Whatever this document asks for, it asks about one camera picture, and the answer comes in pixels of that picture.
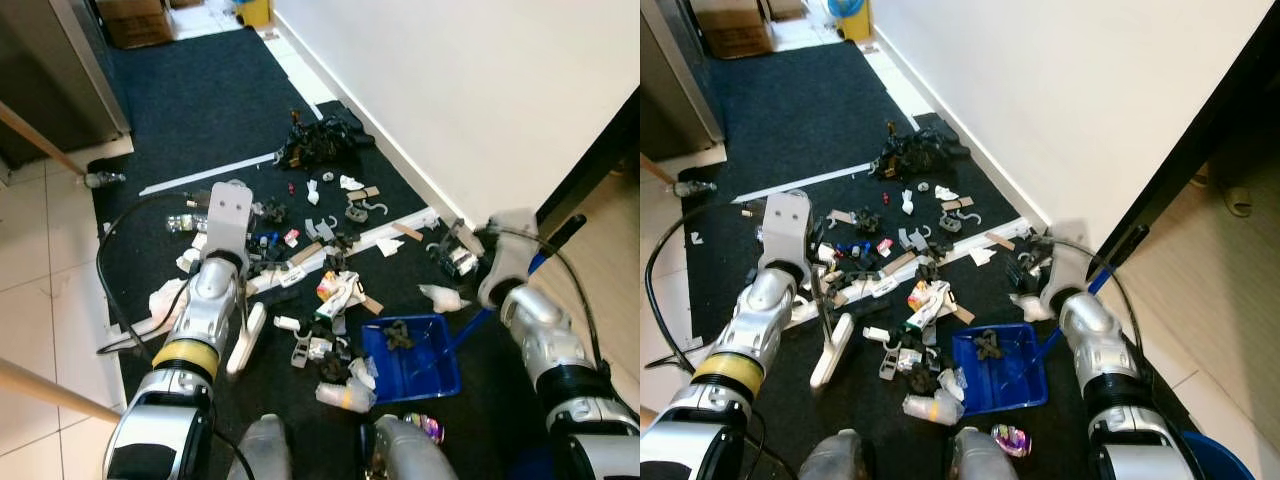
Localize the black door frame post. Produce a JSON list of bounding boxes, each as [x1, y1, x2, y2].
[[1095, 0, 1280, 266], [535, 88, 641, 241]]

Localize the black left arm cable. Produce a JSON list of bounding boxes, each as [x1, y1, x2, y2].
[[95, 190, 216, 356], [645, 200, 796, 373]]

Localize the grey robot left leg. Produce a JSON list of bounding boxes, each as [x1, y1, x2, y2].
[[228, 415, 293, 480], [798, 428, 869, 480]]

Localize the grey robot leg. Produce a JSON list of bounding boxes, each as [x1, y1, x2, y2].
[[228, 415, 293, 480], [798, 428, 869, 480], [948, 428, 1021, 480], [372, 415, 456, 480]]

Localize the white hand brush thin handle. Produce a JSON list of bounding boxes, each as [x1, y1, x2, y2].
[[806, 255, 857, 390], [226, 262, 269, 377]]

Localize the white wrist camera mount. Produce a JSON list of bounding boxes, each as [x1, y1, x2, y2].
[[478, 208, 541, 306], [1040, 222, 1096, 311], [205, 182, 254, 263], [760, 190, 811, 271]]

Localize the white orange drink carton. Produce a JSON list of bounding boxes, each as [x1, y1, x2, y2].
[[904, 280, 957, 333], [314, 270, 367, 323]]

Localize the yellow plastic bin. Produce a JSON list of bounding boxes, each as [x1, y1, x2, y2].
[[828, 0, 874, 43], [232, 0, 274, 30]]

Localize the black tangled strap pile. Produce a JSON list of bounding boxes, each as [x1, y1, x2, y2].
[[870, 120, 973, 183], [275, 108, 376, 173]]

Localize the grey metal cabinet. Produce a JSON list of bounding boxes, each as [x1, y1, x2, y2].
[[0, 0, 133, 169], [640, 0, 727, 163]]

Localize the closed brown cardboard box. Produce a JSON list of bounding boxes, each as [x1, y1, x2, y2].
[[95, 0, 174, 50], [690, 0, 774, 60]]

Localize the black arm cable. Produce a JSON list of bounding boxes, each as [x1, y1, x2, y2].
[[645, 200, 796, 373], [1035, 235, 1148, 371], [95, 190, 216, 356], [480, 226, 609, 373]]

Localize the dark grey floor mat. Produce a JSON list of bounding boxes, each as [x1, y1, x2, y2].
[[100, 28, 326, 191], [700, 40, 921, 196]]

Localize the wooden pole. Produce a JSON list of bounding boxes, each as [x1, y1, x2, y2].
[[0, 100, 89, 179], [640, 155, 683, 189], [0, 358, 123, 423]]

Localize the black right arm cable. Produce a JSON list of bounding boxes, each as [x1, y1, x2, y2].
[[1035, 235, 1148, 371], [480, 226, 609, 373]]

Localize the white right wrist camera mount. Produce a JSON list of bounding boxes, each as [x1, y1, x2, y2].
[[1040, 222, 1096, 311], [478, 208, 541, 306]]

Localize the blue long-handled dustpan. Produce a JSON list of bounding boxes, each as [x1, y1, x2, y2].
[[360, 213, 588, 404], [950, 224, 1151, 416]]

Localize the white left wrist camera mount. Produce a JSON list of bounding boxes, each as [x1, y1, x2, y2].
[[760, 190, 811, 271], [205, 182, 254, 263]]

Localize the grey robot right leg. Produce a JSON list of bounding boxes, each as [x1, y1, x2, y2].
[[372, 415, 456, 480], [948, 428, 1021, 480]]

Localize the white crumpled tissue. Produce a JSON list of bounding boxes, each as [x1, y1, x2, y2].
[[147, 279, 192, 323]]

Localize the clear bottle yellow label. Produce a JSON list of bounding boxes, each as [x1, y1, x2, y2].
[[314, 377, 380, 415], [901, 390, 967, 427]]

